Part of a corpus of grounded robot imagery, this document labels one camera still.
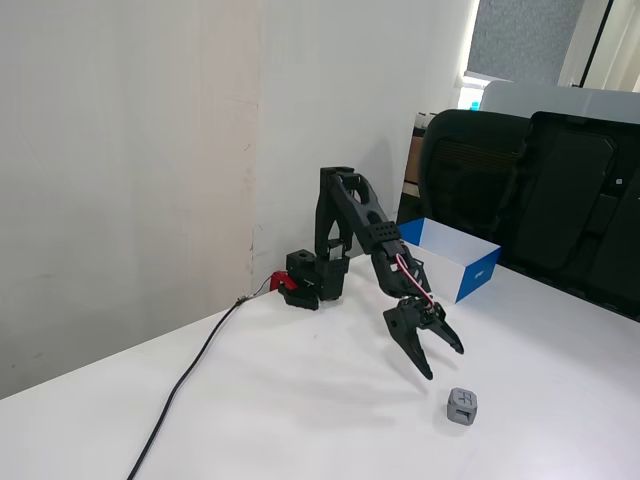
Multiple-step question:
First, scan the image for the black mesh office chair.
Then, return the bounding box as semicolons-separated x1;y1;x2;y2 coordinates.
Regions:
418;108;532;266

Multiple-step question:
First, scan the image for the red table clamp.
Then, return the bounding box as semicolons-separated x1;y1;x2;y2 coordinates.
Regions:
268;270;300;294

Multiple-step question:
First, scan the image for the black power cable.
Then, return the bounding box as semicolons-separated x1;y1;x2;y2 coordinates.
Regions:
125;282;274;480

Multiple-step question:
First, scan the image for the red and white servo wire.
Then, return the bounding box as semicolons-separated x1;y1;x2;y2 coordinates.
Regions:
394;253;436;310

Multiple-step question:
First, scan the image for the blue and white cardboard box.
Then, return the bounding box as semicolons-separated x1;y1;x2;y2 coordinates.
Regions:
397;217;503;305

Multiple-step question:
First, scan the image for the white partition panel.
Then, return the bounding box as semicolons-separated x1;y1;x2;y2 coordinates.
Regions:
481;80;640;126

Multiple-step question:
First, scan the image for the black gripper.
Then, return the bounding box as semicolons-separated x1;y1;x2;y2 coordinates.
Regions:
383;297;466;382

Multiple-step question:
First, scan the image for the gray window blind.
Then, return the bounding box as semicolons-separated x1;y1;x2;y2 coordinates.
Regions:
463;0;586;86

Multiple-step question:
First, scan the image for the gray block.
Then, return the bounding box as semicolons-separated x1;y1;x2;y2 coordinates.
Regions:
445;386;482;426

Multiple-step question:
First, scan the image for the black plastic-backed office chair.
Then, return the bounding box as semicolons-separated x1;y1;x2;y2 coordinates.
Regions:
499;110;640;322

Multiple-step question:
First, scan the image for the brown cardboard box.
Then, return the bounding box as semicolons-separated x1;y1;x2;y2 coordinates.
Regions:
402;112;437;199

